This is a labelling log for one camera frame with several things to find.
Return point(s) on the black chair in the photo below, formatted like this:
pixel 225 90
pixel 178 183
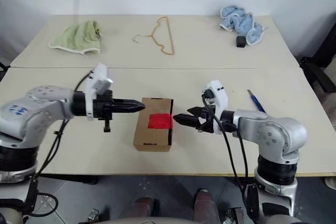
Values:
pixel 319 74

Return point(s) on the small black box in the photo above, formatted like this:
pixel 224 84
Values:
pixel 241 42

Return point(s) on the grey metal bracket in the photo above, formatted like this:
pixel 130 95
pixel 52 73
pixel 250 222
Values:
pixel 236 214
pixel 93 214

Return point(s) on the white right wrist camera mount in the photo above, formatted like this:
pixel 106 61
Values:
pixel 220 95

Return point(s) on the blue utility knife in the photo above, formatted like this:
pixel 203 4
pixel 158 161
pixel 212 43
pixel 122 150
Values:
pixel 256 101

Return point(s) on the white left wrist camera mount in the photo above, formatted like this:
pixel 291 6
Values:
pixel 98 75

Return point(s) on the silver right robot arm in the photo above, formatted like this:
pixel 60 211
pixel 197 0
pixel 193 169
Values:
pixel 275 129

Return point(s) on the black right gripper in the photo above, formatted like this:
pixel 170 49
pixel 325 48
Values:
pixel 208 120

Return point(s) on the brown cardboard box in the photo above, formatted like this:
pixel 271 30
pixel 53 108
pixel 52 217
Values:
pixel 151 140

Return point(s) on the red tape patch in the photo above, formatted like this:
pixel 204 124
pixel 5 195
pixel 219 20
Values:
pixel 158 121

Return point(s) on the wide dark brown rounded shape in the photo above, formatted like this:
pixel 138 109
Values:
pixel 206 204

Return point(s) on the light blue towel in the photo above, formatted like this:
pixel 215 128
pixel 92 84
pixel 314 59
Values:
pixel 240 22

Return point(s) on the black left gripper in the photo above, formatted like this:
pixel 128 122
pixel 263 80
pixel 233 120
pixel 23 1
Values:
pixel 103 106

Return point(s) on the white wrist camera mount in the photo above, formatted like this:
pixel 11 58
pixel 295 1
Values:
pixel 220 95
pixel 98 75

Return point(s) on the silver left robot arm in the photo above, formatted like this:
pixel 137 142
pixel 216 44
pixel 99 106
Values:
pixel 39 108

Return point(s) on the green towel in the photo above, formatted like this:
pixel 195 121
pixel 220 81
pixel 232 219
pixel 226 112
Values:
pixel 76 37

